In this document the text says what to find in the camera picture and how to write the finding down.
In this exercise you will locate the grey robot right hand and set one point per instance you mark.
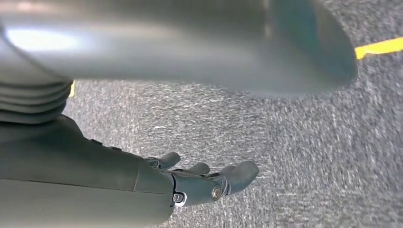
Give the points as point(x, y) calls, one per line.
point(78, 176)

